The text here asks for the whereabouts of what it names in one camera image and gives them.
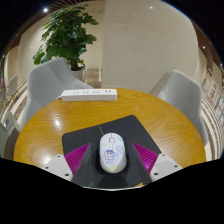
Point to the group of distant chairs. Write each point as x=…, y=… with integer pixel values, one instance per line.
x=11, y=86

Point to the grey-green chair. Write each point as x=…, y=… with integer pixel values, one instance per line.
x=6, y=140

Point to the white printed computer mouse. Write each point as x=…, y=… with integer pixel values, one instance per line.
x=112, y=153

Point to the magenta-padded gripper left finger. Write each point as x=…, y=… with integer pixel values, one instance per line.
x=76, y=158

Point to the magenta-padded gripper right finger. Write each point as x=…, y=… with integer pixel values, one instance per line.
x=146, y=158

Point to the white plant pot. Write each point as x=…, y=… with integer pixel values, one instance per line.
x=78, y=74

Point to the white power strip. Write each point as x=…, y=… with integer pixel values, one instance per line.
x=88, y=95

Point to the light grey armchair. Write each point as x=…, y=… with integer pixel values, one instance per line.
x=48, y=85
x=181, y=93

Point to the red and white wall poster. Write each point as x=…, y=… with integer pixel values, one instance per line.
x=212, y=92

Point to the green leafy potted plant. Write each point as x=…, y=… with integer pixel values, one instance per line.
x=66, y=35

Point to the black mouse pad green lines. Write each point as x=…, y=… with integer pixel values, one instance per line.
x=133, y=131

